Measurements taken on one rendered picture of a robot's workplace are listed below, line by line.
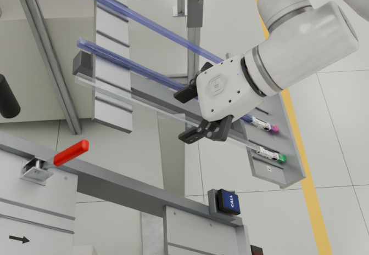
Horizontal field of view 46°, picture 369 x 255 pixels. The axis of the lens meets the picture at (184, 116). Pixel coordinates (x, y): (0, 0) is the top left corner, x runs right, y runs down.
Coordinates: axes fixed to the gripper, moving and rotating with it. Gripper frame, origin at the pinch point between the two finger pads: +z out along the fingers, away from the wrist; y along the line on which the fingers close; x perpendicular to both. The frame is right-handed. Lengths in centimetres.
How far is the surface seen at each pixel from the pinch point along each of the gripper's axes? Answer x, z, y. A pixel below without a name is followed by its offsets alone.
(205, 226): 12.0, 7.0, 15.7
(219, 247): 15.2, 6.8, 19.1
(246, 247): 20.7, 4.1, 19.0
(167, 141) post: 13.7, 15.3, -8.0
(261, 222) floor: 90, 35, -13
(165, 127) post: 9.1, 11.9, -8.0
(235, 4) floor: 98, 26, -137
